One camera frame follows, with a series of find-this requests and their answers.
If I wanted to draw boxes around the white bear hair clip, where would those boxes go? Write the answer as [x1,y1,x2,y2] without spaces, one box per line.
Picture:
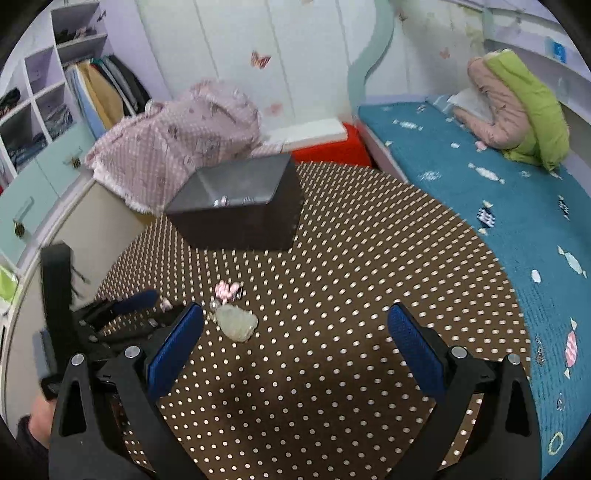
[160,298,173,311]

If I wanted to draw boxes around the pink bow hair clip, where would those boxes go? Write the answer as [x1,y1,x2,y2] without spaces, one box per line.
[213,280,242,304]

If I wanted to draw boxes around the pale green jade pendant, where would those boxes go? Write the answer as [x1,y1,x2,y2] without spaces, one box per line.
[214,303,259,343]

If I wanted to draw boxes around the dark jewelry box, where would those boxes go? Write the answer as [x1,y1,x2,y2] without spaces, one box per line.
[164,153,304,251]

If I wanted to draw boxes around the person's left hand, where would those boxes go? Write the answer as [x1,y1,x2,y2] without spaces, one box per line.
[28,394,56,448]

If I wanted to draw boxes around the cream cabinet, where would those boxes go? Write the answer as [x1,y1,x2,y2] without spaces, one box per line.
[1,178,154,432]

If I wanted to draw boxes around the pink checkered bear blanket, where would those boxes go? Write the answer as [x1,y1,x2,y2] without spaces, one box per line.
[84,80,283,216]

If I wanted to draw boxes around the brown polka dot tablecloth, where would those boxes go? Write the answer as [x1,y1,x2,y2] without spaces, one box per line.
[98,163,531,479]

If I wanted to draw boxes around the folded jeans pile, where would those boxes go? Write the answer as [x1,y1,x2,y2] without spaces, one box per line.
[7,133,47,171]

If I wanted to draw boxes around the hanging clothes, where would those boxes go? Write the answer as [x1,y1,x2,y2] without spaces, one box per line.
[64,55,151,140]

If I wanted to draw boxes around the teal candy print mattress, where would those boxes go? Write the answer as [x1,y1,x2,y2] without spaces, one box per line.
[359,100,590,479]

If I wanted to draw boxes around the white board on ottoman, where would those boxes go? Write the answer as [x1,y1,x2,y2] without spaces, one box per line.
[263,118,349,151]

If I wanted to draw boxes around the lilac wardrobe shelf unit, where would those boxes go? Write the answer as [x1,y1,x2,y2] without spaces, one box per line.
[1,1,170,276]

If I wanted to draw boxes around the red ottoman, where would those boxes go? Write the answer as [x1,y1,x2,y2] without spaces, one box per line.
[291,123,373,168]

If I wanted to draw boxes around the green padded jacket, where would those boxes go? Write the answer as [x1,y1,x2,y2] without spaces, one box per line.
[484,49,570,172]

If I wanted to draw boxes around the pink padded jacket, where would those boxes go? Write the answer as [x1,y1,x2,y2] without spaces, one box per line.
[454,57,531,150]

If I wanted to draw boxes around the white pillow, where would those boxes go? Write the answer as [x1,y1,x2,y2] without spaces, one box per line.
[448,87,494,124]

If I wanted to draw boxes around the blue box on shelf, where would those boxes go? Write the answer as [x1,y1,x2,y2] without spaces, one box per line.
[546,37,567,64]

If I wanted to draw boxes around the pink butterfly wall sticker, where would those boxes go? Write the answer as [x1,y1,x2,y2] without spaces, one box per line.
[250,50,271,70]

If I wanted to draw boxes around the teal bunk bed frame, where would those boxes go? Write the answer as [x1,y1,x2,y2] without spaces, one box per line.
[348,1,590,197]

